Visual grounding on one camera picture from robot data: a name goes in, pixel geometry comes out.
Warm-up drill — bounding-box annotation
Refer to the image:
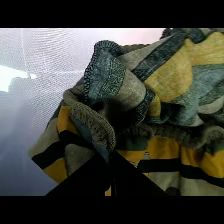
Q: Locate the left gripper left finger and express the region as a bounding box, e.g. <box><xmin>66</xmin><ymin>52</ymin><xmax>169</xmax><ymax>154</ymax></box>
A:
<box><xmin>44</xmin><ymin>151</ymin><xmax>114</xmax><ymax>197</ymax></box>

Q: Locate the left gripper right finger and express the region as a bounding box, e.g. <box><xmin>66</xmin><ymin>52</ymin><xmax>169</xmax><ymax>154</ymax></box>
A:
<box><xmin>112</xmin><ymin>150</ymin><xmax>168</xmax><ymax>197</ymax></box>

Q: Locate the striped long-sleeved shirt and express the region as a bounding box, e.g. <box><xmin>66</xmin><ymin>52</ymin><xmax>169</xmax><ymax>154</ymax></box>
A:
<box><xmin>28</xmin><ymin>27</ymin><xmax>224</xmax><ymax>197</ymax></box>

